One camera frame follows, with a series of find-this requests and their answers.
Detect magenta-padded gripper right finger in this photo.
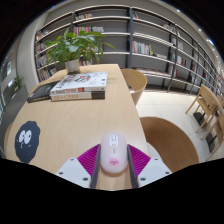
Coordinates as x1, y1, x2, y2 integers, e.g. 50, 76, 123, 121
126, 143, 173, 189

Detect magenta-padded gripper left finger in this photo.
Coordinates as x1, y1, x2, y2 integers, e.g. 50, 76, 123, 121
55, 143, 102, 190

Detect pink computer mouse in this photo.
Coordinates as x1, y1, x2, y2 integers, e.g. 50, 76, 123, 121
99, 131, 129, 175

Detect dark cartoon-eyed mouse pad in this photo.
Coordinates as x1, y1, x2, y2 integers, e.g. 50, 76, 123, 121
14, 120, 41, 164

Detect round-backed wooden chair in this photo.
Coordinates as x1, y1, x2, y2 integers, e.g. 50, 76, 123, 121
139, 116, 200, 173
120, 68, 148, 106

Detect white red-lettered book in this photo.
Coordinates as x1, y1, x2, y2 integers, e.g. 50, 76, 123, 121
49, 89, 106, 102

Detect black hardcover book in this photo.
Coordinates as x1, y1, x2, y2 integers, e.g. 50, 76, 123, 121
26, 80, 61, 103

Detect light wooden slatted chairs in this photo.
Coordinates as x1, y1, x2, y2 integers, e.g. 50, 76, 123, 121
185, 83, 224, 161

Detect white illustrated book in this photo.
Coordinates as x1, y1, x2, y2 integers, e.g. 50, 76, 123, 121
49, 71, 109, 97

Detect small distant potted plant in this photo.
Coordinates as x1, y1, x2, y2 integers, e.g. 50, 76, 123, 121
11, 75, 24, 93

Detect green potted plant, white pot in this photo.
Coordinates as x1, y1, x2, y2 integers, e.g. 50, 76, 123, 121
43, 28, 116, 75

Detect grey bookshelf unit with books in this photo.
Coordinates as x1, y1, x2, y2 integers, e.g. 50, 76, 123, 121
34, 4, 224, 101

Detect recessed ceiling lights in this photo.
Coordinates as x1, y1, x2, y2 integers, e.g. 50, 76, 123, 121
176, 8, 224, 64

